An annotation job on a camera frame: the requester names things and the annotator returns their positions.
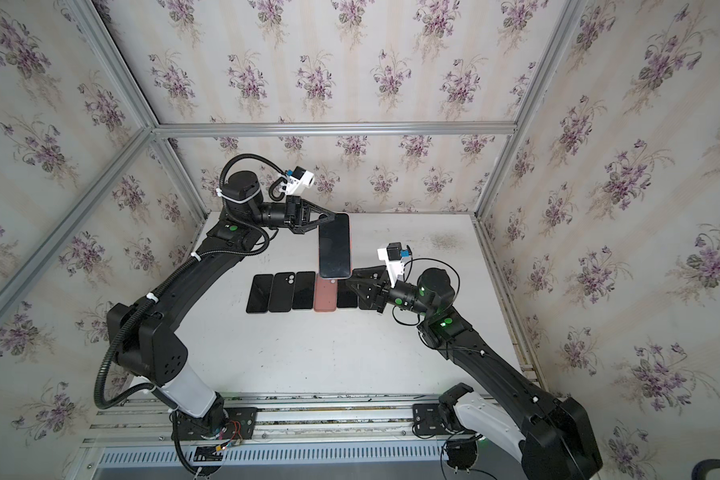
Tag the aluminium frame cage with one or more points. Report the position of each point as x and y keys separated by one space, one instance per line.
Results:
x=155 y=134

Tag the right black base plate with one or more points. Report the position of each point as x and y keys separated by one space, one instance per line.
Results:
x=432 y=419

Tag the pink phone case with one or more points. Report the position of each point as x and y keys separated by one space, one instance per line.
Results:
x=325 y=295

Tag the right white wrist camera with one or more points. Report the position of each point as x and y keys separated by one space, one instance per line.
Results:
x=395 y=257

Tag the black phone case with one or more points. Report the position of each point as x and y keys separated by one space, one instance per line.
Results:
x=282 y=291

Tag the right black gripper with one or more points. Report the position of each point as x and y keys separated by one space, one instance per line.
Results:
x=375 y=288

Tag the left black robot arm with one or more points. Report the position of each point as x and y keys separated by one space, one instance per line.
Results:
x=144 y=350

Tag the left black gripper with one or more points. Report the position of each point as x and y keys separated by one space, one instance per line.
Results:
x=301 y=216

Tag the white vented grille strip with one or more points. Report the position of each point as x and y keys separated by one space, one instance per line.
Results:
x=275 y=454

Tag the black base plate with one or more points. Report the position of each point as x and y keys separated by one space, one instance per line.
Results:
x=432 y=419
x=225 y=424

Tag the aluminium rail base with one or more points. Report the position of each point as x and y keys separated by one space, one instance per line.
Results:
x=286 y=418

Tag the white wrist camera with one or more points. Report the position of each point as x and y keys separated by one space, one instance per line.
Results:
x=297 y=181
x=395 y=257

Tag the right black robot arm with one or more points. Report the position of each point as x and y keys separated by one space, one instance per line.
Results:
x=549 y=437

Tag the pink-cased phone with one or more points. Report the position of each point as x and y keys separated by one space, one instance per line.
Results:
x=304 y=290
x=334 y=253

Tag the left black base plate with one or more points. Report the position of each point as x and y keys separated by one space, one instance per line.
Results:
x=225 y=424

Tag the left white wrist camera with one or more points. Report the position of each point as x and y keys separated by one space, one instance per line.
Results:
x=297 y=181

